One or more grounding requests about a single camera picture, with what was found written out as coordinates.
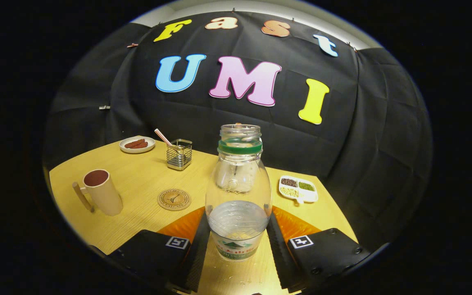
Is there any round wooden coaster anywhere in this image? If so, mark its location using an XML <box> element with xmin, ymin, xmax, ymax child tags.
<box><xmin>157</xmin><ymin>188</ymin><xmax>192</xmax><ymax>211</ymax></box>

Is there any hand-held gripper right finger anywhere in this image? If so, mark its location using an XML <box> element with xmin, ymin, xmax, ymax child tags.
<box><xmin>265</xmin><ymin>206</ymin><xmax>371</xmax><ymax>293</ymax></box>

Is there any metal wire basket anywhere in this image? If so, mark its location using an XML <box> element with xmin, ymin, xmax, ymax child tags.
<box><xmin>166</xmin><ymin>139</ymin><xmax>193</xmax><ymax>171</ymax></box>

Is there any white divided bean dish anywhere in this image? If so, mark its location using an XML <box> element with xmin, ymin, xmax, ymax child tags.
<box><xmin>278</xmin><ymin>176</ymin><xmax>319</xmax><ymax>204</ymax></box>

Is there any white round plate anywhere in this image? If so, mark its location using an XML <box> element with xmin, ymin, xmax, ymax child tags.
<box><xmin>119</xmin><ymin>136</ymin><xmax>156</xmax><ymax>154</ymax></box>

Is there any beige cup with wooden handle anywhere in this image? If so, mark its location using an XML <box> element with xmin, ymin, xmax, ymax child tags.
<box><xmin>72</xmin><ymin>169</ymin><xmax>124</xmax><ymax>217</ymax></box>

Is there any clear plastic juice bottle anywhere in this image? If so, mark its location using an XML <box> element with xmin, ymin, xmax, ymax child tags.
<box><xmin>205</xmin><ymin>124</ymin><xmax>272</xmax><ymax>261</ymax></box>

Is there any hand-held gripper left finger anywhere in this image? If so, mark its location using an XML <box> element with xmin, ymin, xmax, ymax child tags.
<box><xmin>109</xmin><ymin>206</ymin><xmax>211</xmax><ymax>293</ymax></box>

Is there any black backdrop cloth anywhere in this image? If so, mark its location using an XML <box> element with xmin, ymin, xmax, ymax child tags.
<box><xmin>43</xmin><ymin>10</ymin><xmax>432</xmax><ymax>246</ymax></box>

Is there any wooden table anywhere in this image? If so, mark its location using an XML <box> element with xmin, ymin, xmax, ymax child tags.
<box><xmin>49</xmin><ymin>136</ymin><xmax>358</xmax><ymax>295</ymax></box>

